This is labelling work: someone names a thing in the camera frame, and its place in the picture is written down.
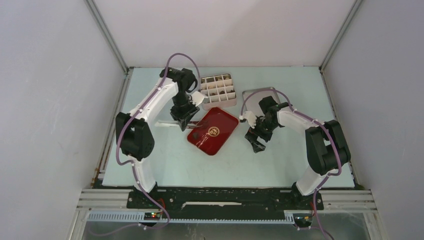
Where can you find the grey cable duct strip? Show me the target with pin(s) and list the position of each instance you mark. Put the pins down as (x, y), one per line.
(141, 217)

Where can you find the silver metal box lid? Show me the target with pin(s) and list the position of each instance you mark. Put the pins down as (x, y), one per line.
(252, 104)

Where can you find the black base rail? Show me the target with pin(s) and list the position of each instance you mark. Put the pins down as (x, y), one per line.
(224, 202)

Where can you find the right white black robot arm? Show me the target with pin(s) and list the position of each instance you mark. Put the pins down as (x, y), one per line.
(326, 147)

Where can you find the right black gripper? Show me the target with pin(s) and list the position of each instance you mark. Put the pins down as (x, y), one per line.
(252, 135)

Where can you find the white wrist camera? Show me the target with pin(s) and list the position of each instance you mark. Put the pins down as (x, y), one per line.
(197, 98)
(249, 117)

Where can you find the silver metal tongs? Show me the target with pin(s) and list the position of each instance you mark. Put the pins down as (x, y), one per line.
(190, 125)

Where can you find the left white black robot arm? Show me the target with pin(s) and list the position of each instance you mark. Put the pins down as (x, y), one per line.
(134, 137)

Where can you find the dark square chocolate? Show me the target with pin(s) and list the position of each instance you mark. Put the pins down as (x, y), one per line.
(195, 135)

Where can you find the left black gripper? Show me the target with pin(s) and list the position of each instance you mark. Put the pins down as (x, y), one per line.
(183, 118)

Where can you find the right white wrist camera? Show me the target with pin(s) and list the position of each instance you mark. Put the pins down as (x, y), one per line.
(249, 117)

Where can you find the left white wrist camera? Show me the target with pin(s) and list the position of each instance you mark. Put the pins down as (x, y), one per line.
(197, 98)

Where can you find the red plastic tray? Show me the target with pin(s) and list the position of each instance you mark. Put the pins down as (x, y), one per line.
(218, 127)

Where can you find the white divided chocolate box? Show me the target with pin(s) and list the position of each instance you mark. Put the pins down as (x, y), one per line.
(221, 92)

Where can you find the round foil wrapped chocolate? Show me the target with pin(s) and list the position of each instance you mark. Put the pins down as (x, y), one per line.
(213, 131)

